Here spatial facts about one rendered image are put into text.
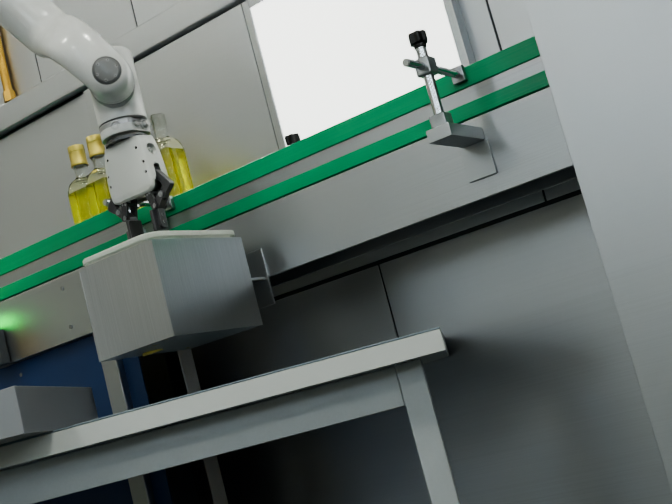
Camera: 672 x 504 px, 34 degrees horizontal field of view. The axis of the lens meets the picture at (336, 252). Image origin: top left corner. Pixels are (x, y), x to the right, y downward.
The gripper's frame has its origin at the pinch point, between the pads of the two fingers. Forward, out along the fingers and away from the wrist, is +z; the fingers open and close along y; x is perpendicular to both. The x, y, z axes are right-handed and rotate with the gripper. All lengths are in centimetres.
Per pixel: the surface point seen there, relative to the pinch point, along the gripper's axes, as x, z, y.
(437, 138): -3, 3, -54
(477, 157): -14, 6, -55
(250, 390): 10.9, 31.7, -21.1
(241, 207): -17.8, -1.7, -7.1
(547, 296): -36, 28, -51
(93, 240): -9.6, -4.4, 21.7
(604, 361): -35, 41, -58
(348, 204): -15.2, 5.4, -30.1
